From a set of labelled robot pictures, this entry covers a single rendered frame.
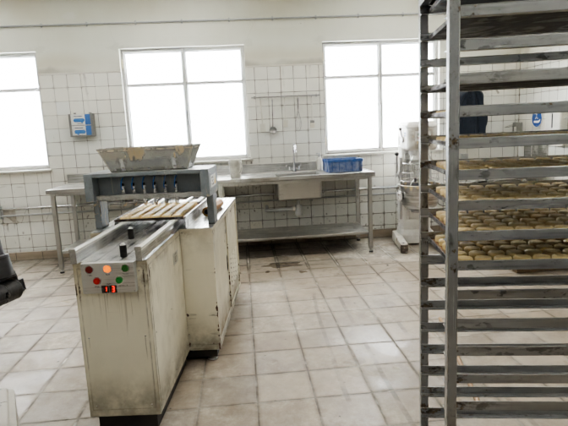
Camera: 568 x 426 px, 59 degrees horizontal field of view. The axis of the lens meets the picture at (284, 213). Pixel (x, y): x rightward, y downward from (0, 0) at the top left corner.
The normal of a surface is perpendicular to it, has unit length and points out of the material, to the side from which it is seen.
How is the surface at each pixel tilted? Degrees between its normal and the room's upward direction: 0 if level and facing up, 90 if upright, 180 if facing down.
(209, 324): 90
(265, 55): 90
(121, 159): 115
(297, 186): 91
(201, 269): 90
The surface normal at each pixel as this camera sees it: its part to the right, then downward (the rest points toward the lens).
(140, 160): 0.01, 0.57
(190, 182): -0.01, 0.17
